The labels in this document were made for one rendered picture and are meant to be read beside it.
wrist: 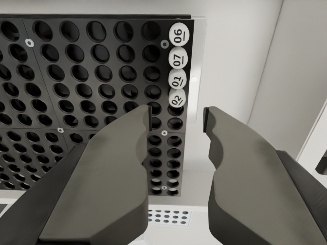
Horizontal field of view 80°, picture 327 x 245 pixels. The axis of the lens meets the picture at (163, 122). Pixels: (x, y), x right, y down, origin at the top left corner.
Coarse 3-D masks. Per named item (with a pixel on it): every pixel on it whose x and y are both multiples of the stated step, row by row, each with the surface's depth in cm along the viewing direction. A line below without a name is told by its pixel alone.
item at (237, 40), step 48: (0, 0) 18; (48, 0) 18; (96, 0) 17; (144, 0) 17; (192, 0) 17; (240, 0) 17; (240, 48) 19; (240, 96) 22; (192, 144) 26; (0, 192) 25; (192, 192) 25
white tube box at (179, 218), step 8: (152, 216) 43; (160, 216) 43; (168, 216) 43; (176, 216) 43; (184, 216) 44; (152, 224) 44; (160, 224) 44; (168, 224) 44; (176, 224) 44; (184, 224) 44
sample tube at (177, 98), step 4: (172, 88) 15; (172, 92) 14; (176, 92) 14; (180, 92) 14; (184, 92) 15; (172, 96) 14; (176, 96) 14; (180, 96) 14; (184, 96) 14; (172, 100) 14; (176, 100) 14; (180, 100) 14; (184, 100) 14; (172, 104) 14; (176, 104) 14; (180, 104) 14
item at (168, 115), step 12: (168, 24) 12; (192, 24) 12; (168, 36) 13; (192, 36) 13; (168, 48) 13; (168, 60) 14; (168, 72) 14; (168, 84) 15; (168, 96) 15; (168, 108) 16; (168, 120) 16; (180, 132) 17; (168, 144) 18; (180, 144) 18; (168, 156) 19; (180, 156) 19; (168, 168) 20; (180, 168) 20; (180, 180) 20; (168, 192) 22; (180, 192) 22
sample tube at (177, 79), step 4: (172, 72) 13; (176, 72) 13; (180, 72) 13; (184, 72) 14; (172, 76) 13; (176, 76) 13; (180, 76) 13; (184, 76) 13; (168, 80) 13; (172, 80) 13; (176, 80) 13; (180, 80) 13; (184, 80) 13; (172, 84) 13; (176, 84) 13; (180, 84) 13; (184, 84) 13; (176, 88) 14; (180, 88) 14
